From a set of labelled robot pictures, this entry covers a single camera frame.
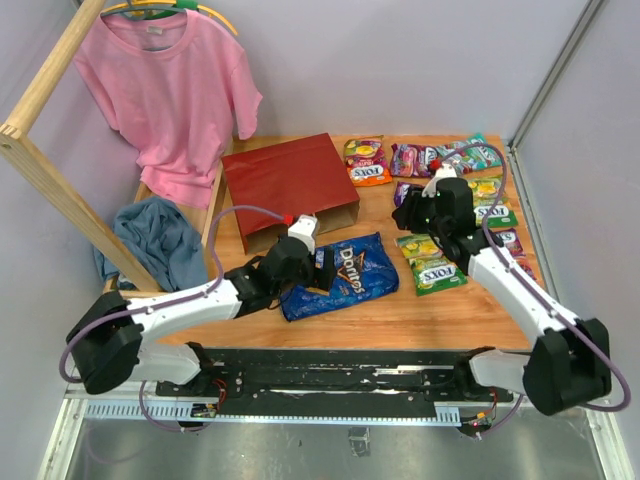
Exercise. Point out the orange candy packet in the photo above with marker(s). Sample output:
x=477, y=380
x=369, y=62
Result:
x=366, y=162

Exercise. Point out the aluminium frame post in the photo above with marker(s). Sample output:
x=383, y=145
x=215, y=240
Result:
x=567, y=52

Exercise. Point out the yellow green hanger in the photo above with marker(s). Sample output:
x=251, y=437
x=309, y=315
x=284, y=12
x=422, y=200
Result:
x=151, y=10

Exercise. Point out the pink t-shirt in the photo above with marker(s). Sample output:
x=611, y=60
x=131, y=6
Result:
x=176, y=89

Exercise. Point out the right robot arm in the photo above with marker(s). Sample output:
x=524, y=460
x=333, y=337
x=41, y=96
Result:
x=515, y=300

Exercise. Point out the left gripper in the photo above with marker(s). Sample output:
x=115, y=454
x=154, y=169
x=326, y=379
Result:
x=321, y=278

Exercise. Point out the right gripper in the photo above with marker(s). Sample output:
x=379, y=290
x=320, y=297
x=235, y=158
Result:
x=405, y=216

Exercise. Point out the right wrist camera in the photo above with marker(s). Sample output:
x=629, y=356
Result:
x=439, y=170

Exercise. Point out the wooden clothes rack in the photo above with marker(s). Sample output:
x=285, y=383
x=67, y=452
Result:
x=40, y=247

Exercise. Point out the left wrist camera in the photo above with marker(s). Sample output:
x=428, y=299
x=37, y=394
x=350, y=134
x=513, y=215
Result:
x=305, y=230

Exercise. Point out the red paper bag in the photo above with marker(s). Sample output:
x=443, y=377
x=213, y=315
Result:
x=302, y=176

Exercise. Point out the purple candy packet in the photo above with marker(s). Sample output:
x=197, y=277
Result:
x=400, y=192
x=412, y=161
x=511, y=241

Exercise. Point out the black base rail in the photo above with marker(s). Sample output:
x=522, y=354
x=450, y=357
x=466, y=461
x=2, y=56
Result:
x=389, y=384

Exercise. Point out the blue cloth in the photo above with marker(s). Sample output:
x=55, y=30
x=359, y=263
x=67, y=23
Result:
x=164, y=242

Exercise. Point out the green candy packet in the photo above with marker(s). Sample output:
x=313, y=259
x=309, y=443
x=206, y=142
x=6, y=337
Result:
x=486, y=200
x=431, y=270

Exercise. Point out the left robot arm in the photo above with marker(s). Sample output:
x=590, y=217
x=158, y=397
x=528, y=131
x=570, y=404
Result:
x=116, y=340

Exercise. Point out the blue Doritos chip bag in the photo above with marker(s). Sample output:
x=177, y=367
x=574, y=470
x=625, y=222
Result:
x=364, y=272

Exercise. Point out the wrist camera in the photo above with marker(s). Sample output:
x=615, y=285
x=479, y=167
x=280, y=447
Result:
x=305, y=230
x=439, y=170

